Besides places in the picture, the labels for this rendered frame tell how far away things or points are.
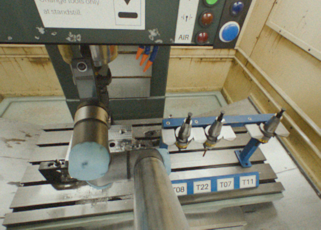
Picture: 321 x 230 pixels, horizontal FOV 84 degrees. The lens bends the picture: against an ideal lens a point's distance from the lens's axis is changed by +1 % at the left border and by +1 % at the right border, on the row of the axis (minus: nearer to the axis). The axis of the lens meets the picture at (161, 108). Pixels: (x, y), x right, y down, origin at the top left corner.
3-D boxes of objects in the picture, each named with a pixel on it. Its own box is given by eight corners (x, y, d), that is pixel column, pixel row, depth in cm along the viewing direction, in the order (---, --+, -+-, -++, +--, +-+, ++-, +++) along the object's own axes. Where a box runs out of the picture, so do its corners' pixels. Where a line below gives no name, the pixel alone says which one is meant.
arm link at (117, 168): (129, 188, 48) (126, 171, 40) (85, 193, 46) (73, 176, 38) (128, 161, 53) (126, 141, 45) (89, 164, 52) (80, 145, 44)
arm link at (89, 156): (73, 186, 37) (59, 168, 31) (78, 141, 44) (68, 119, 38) (112, 179, 39) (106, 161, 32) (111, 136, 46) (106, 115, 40)
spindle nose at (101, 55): (121, 43, 59) (118, 3, 51) (115, 70, 48) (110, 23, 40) (71, 41, 58) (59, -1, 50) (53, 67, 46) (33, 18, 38)
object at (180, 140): (190, 130, 67) (191, 126, 65) (193, 144, 63) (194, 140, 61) (173, 130, 66) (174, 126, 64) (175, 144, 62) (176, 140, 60)
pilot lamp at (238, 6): (241, 15, 30) (247, 0, 28) (230, 15, 30) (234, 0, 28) (240, 14, 30) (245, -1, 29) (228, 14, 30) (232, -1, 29)
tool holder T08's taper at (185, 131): (189, 128, 64) (193, 115, 59) (191, 138, 61) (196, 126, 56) (177, 128, 64) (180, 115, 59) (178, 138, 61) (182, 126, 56)
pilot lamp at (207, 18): (211, 26, 31) (215, 12, 29) (199, 26, 30) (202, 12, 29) (210, 25, 31) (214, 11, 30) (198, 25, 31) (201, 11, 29)
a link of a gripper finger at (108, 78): (99, 71, 55) (91, 90, 49) (98, 66, 54) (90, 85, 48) (114, 72, 55) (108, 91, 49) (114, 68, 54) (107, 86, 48)
